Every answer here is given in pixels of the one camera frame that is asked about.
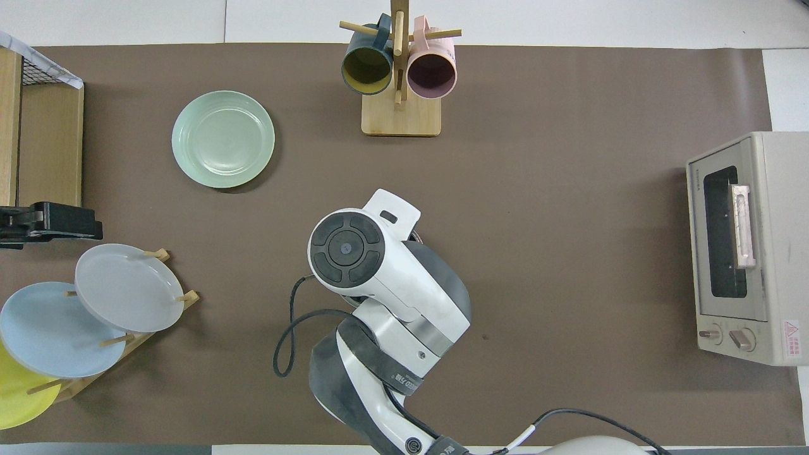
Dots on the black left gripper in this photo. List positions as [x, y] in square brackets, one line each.
[19, 216]

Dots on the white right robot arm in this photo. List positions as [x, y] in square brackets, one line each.
[404, 284]

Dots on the grey plate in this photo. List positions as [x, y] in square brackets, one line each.
[126, 287]

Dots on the light blue plate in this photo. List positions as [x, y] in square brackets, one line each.
[50, 335]

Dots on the wooden plate rack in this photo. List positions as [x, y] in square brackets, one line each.
[76, 387]

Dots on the yellow plate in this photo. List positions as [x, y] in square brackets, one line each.
[16, 404]

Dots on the green plate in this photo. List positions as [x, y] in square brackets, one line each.
[223, 139]

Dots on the white patterned cloth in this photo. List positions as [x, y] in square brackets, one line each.
[44, 63]

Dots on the dark blue mug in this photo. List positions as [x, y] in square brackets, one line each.
[366, 66]

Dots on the wooden mug tree stand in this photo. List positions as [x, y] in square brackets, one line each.
[401, 120]

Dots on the pink mug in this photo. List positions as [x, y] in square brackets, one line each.
[431, 72]

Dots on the brown table mat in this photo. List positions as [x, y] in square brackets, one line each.
[569, 253]

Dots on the beige toaster oven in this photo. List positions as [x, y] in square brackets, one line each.
[771, 303]

